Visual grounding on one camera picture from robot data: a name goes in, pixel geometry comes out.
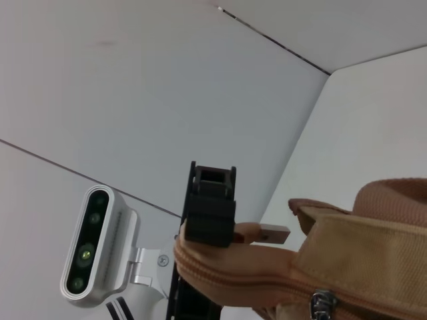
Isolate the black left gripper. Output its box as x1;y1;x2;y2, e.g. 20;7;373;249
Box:
165;161;238;320

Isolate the silver metal zipper pull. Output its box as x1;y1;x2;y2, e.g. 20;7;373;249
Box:
310;289;337;320

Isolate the khaki canvas food bag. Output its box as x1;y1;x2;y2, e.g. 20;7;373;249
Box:
172;178;427;320

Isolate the silver camera mount bracket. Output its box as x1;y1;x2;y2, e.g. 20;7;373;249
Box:
128;235;178;297

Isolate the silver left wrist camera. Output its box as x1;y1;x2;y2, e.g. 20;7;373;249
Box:
59;184;138;300

